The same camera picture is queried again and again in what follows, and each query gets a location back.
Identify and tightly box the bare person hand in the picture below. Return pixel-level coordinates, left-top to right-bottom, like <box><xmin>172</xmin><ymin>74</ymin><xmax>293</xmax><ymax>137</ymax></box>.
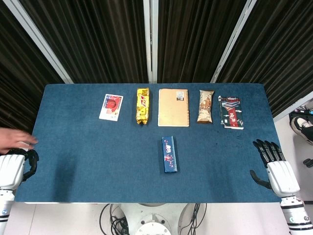
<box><xmin>0</xmin><ymin>129</ymin><xmax>39</xmax><ymax>155</ymax></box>

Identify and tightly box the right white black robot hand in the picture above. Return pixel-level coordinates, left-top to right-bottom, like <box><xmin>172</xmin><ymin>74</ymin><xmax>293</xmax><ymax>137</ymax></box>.
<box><xmin>249</xmin><ymin>139</ymin><xmax>301</xmax><ymax>198</ymax></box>

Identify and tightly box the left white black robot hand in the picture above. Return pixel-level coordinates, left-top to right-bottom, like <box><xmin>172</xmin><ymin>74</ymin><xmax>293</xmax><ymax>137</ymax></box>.
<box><xmin>0</xmin><ymin>148</ymin><xmax>40</xmax><ymax>190</ymax></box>

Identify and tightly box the blue glasses case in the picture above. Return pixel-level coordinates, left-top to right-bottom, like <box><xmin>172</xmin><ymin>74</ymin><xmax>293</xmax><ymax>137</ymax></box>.
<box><xmin>161</xmin><ymin>136</ymin><xmax>180</xmax><ymax>174</ymax></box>

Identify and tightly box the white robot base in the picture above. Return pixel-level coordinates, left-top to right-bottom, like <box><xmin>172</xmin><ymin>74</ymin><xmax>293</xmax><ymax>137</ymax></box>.
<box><xmin>119</xmin><ymin>203</ymin><xmax>194</xmax><ymax>235</ymax></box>

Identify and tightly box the black pleated curtain panel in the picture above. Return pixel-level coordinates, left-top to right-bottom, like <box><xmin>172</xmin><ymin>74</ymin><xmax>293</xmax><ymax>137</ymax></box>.
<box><xmin>19</xmin><ymin>0</ymin><xmax>149</xmax><ymax>84</ymax></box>
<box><xmin>217</xmin><ymin>0</ymin><xmax>313</xmax><ymax>118</ymax></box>
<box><xmin>157</xmin><ymin>0</ymin><xmax>246</xmax><ymax>84</ymax></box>
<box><xmin>0</xmin><ymin>0</ymin><xmax>65</xmax><ymax>142</ymax></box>

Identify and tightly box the white black sneaker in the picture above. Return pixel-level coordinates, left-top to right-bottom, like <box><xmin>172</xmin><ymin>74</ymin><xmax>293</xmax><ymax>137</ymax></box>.
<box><xmin>290</xmin><ymin>116</ymin><xmax>313</xmax><ymax>145</ymax></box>

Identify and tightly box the dark patterned red packet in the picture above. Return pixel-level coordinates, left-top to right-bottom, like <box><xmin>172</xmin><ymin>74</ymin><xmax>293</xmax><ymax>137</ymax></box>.
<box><xmin>218</xmin><ymin>95</ymin><xmax>245</xmax><ymax>131</ymax></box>

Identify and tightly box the blue felt table mat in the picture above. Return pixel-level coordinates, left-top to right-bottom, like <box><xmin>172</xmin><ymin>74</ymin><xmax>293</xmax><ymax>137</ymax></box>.
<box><xmin>14</xmin><ymin>83</ymin><xmax>282</xmax><ymax>203</ymax></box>

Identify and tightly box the white red picture card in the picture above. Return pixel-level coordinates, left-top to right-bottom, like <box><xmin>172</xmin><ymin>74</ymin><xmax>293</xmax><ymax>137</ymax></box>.
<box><xmin>98</xmin><ymin>94</ymin><xmax>124</xmax><ymax>121</ymax></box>

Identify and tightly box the brown snack bar wrapper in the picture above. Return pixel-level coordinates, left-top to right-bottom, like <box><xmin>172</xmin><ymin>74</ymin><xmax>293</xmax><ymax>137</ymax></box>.
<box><xmin>197</xmin><ymin>90</ymin><xmax>215</xmax><ymax>124</ymax></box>

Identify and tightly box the brown spiral notebook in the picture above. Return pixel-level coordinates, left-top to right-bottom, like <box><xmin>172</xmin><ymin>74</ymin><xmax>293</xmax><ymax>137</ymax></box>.
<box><xmin>157</xmin><ymin>88</ymin><xmax>190</xmax><ymax>127</ymax></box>

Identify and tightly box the yellow snack packet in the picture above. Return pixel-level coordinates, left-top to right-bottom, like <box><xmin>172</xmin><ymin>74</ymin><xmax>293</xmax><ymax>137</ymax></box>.
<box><xmin>135</xmin><ymin>88</ymin><xmax>150</xmax><ymax>126</ymax></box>

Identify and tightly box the white partition bottom rail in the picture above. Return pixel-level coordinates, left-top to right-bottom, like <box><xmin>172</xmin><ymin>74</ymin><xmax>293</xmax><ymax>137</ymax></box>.
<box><xmin>272</xmin><ymin>92</ymin><xmax>313</xmax><ymax>122</ymax></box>

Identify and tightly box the black cable bundle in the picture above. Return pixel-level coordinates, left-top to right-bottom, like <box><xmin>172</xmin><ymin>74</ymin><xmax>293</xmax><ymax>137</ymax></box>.
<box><xmin>179</xmin><ymin>203</ymin><xmax>208</xmax><ymax>235</ymax></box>
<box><xmin>99</xmin><ymin>203</ymin><xmax>130</xmax><ymax>235</ymax></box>

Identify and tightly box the white partition post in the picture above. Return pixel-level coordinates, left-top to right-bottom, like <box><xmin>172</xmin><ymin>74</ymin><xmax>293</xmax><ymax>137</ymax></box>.
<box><xmin>143</xmin><ymin>0</ymin><xmax>159</xmax><ymax>83</ymax></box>
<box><xmin>210</xmin><ymin>0</ymin><xmax>257</xmax><ymax>83</ymax></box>
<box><xmin>2</xmin><ymin>0</ymin><xmax>74</xmax><ymax>84</ymax></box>

